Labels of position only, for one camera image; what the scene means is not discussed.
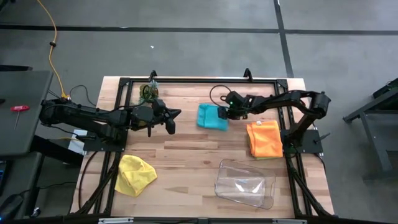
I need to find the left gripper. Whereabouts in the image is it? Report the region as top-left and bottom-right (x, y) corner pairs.
(152, 107), (182, 136)

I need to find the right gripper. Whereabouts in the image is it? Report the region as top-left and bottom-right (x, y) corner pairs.
(216, 90), (251, 120)

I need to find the teal microfiber towel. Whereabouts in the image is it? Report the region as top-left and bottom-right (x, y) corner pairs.
(196, 103), (229, 132)

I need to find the orange microfiber towel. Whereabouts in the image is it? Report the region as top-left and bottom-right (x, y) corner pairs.
(246, 119), (284, 159)

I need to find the lime green microfiber towel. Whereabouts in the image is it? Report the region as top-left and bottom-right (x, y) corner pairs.
(247, 136), (283, 161)

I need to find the yellow microfiber towel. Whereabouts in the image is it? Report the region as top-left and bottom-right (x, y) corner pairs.
(114, 154), (159, 198)

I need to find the clear plastic bin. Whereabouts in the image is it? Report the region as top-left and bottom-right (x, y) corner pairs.
(213, 158), (277, 210)

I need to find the small green potted plant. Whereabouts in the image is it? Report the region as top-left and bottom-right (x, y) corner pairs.
(138, 80), (161, 105)

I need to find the white paper sheet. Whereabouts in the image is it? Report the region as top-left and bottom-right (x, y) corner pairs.
(67, 129), (90, 155)

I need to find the grey side table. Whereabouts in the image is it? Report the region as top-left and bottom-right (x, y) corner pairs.
(0, 70), (53, 156)

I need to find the grey metal stand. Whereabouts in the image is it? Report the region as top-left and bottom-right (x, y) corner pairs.
(343, 77), (398, 182)

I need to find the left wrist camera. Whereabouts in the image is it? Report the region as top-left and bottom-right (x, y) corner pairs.
(151, 98), (166, 116)

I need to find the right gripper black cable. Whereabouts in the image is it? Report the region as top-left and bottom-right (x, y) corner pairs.
(209, 84), (233, 108)

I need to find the black aluminium table frame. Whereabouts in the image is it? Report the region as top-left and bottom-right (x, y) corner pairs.
(70, 68), (335, 218)

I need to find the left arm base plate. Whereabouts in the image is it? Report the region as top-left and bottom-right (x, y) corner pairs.
(82, 128), (128, 152)

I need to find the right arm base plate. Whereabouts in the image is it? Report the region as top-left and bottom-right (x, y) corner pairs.
(278, 129), (324, 155)

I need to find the silver metal bracket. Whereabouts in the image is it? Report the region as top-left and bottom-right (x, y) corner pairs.
(272, 218), (308, 224)
(98, 217), (134, 224)

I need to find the yellow extension cable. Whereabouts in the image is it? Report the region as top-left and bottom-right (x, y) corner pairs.
(36, 0), (71, 100)

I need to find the red-handled hex key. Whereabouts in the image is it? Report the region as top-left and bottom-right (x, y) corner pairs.
(9, 105), (30, 130)

